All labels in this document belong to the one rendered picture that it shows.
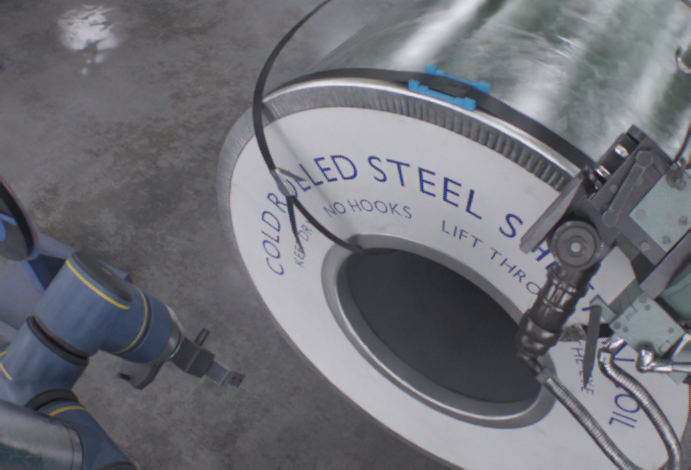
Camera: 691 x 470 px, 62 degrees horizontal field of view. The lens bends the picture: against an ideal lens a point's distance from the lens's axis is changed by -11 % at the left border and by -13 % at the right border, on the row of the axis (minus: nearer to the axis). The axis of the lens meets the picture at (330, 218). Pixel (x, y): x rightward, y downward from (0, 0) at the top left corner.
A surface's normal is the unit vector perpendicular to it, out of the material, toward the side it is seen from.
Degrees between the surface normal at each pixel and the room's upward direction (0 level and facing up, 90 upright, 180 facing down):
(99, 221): 0
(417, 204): 90
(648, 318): 58
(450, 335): 10
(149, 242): 0
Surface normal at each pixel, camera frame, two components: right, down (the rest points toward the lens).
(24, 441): 0.94, -0.26
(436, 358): 0.06, -0.62
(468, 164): -0.59, 0.61
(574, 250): -0.33, 0.22
